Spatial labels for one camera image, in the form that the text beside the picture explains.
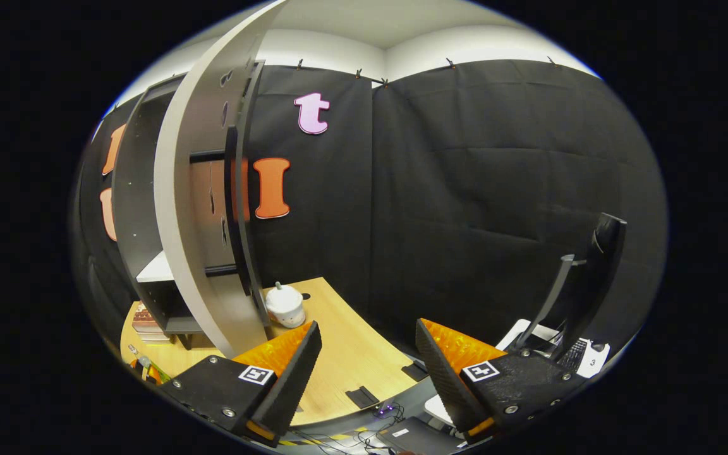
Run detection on white ceramic lidded pot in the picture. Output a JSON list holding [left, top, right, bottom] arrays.
[[265, 282, 306, 329]]

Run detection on dark grey flat device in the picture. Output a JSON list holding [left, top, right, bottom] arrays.
[[377, 417, 459, 455]]

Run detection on black keyboard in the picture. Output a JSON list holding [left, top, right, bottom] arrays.
[[557, 338, 589, 373]]

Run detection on stack of books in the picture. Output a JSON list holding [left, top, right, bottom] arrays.
[[131, 302, 172, 343]]

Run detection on white paper sheet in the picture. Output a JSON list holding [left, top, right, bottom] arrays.
[[497, 319, 611, 379]]

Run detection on black backdrop cloth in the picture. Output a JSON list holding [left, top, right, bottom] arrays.
[[73, 60, 668, 355]]

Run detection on bundle of black cables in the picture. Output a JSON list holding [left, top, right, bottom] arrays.
[[288, 404, 403, 452]]

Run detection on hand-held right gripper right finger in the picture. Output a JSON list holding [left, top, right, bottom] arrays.
[[415, 317, 592, 443]]

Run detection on beige cabinet door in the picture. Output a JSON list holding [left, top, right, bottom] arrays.
[[152, 0, 290, 359]]

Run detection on white cabinet shelf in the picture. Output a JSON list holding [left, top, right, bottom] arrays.
[[135, 251, 175, 283]]

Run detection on yellow black floor tape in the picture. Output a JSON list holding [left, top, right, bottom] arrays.
[[279, 427, 371, 446]]

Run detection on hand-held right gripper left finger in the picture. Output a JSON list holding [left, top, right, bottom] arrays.
[[159, 320, 324, 449]]

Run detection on grey cabinet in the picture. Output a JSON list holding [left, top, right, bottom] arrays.
[[111, 73, 207, 336]]

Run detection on black monitor on stand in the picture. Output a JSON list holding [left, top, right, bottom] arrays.
[[516, 213, 628, 364]]

